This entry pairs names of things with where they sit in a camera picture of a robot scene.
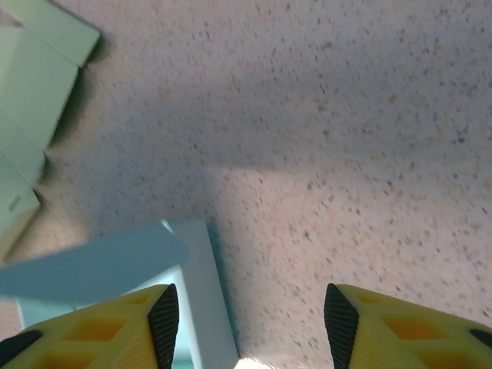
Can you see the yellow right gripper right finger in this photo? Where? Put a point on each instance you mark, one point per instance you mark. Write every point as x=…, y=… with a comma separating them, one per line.
x=403, y=338

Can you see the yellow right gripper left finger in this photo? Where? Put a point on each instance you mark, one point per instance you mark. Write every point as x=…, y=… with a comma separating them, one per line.
x=96, y=338

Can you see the light green cloth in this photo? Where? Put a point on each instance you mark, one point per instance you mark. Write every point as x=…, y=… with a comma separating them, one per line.
x=30, y=96

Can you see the light blue paper box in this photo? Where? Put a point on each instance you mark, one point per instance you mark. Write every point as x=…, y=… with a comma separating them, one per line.
x=107, y=261

